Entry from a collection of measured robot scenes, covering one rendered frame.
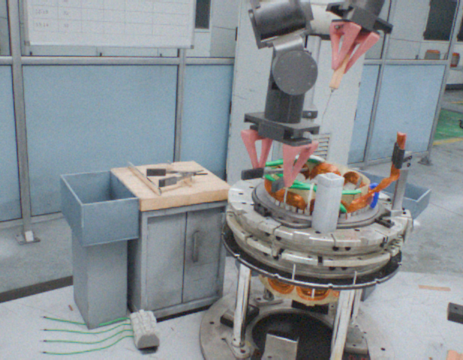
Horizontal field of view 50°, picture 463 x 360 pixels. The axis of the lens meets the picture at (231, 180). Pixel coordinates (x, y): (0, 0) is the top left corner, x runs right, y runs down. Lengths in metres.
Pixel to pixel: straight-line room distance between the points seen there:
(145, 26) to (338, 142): 1.53
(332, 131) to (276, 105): 2.80
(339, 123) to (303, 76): 2.91
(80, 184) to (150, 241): 0.20
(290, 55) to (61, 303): 0.76
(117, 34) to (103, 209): 2.18
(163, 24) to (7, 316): 2.31
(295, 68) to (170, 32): 2.55
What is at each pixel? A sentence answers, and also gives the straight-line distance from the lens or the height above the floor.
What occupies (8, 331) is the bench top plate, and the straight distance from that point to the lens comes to 1.11.
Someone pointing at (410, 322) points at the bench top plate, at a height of 0.78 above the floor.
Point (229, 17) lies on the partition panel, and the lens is 3.45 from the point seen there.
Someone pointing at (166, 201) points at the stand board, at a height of 1.06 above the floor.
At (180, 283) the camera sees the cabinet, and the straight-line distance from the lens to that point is 1.07.
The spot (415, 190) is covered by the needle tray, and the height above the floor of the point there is 1.05.
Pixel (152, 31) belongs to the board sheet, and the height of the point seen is 1.22.
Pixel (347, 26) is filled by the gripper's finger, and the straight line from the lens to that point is 0.85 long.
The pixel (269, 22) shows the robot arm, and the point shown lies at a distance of 0.72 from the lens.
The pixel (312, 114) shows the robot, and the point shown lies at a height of 1.16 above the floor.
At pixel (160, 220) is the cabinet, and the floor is 1.01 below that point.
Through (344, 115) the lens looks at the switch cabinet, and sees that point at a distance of 3.58.
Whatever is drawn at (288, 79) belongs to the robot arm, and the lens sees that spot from 0.65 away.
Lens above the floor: 1.42
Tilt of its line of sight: 20 degrees down
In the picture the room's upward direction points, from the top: 5 degrees clockwise
